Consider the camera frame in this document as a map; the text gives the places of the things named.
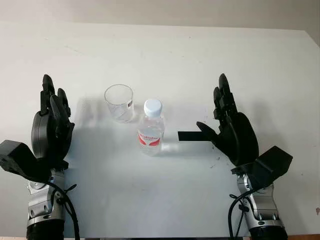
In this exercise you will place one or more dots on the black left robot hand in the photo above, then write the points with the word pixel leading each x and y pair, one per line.
pixel 45 135

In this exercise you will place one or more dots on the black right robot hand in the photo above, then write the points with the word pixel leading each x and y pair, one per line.
pixel 240 140

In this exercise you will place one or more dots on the clear water bottle white cap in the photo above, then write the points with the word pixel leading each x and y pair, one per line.
pixel 150 132

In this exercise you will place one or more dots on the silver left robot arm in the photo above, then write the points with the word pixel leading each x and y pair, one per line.
pixel 41 205

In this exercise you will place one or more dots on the clear plastic cup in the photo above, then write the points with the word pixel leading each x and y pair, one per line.
pixel 120 110

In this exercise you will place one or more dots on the black tape strip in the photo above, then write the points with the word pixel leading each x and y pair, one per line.
pixel 190 136

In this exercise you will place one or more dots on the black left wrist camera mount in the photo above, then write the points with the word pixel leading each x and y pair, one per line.
pixel 17 157

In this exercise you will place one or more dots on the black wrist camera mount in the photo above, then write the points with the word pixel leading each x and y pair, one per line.
pixel 270 165
pixel 17 157

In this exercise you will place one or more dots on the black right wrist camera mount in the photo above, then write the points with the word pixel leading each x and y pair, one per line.
pixel 270 165

